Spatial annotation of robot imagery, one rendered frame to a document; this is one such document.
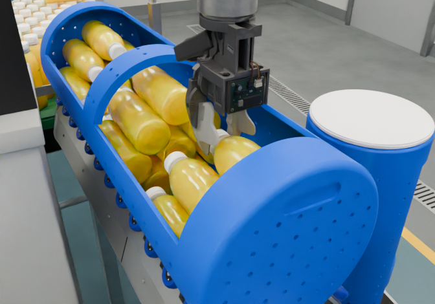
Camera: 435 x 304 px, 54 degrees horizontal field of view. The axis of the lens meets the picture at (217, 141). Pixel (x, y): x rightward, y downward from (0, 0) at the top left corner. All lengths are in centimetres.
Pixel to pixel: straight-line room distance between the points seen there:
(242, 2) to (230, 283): 32
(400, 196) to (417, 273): 117
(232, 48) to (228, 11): 4
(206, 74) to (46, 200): 44
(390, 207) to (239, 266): 61
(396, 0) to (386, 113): 396
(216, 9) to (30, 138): 41
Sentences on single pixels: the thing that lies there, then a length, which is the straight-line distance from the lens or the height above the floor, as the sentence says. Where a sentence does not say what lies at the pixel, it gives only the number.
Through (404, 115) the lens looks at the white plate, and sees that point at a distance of 107.
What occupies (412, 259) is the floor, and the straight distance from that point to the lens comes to 224.
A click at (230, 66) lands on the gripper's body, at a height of 130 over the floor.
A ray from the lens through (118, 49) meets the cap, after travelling 103.
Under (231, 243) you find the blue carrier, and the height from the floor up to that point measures 118.
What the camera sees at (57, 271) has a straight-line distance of 99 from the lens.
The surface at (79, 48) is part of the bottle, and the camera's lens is 112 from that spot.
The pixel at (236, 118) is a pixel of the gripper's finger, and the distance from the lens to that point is 64.
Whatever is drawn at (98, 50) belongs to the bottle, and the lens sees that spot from 107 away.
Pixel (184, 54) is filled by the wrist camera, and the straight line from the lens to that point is 63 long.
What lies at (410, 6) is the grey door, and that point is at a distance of 486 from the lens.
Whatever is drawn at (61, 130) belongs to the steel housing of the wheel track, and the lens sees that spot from 131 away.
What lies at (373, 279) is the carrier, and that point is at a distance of 121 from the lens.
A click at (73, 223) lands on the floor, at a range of 234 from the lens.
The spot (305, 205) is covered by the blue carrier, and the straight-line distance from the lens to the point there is 50.
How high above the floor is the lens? 150
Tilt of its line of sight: 31 degrees down
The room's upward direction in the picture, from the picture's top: straight up
